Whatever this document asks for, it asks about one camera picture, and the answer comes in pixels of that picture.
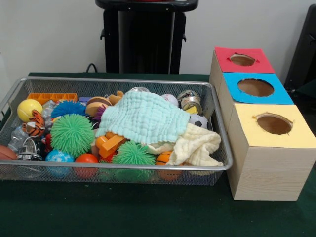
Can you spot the dark green tablecloth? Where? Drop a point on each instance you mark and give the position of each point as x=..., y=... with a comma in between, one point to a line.
x=148, y=212
x=309, y=90

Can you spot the wooden box with three holes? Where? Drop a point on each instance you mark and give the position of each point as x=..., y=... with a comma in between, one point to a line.
x=271, y=172

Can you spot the white toy baseball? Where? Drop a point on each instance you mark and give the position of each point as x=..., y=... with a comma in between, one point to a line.
x=170, y=99

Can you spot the mint green cloth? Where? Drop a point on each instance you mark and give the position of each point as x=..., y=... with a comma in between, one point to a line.
x=145, y=118

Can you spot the orange toy building block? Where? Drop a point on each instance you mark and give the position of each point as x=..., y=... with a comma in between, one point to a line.
x=111, y=145
x=54, y=96

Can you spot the green spiky rubber ball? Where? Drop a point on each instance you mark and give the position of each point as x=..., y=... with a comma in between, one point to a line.
x=133, y=154
x=72, y=135

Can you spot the black can with silver top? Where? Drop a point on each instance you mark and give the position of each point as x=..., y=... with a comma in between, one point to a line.
x=37, y=147

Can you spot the blue spiky rubber ball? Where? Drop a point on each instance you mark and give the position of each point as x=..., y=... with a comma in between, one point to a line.
x=67, y=108

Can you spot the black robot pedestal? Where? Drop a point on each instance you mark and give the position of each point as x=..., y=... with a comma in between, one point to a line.
x=148, y=37

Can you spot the black and white soccer ball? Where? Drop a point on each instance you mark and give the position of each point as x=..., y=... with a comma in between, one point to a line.
x=199, y=121

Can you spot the yellow ball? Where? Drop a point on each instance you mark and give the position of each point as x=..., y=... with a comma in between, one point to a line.
x=27, y=108

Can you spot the silver mesh bin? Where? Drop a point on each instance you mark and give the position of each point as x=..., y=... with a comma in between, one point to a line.
x=192, y=179

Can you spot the orange striped tiger plush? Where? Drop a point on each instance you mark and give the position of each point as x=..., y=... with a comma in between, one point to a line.
x=34, y=124

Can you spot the cream cloth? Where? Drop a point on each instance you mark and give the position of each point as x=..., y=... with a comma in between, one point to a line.
x=197, y=148

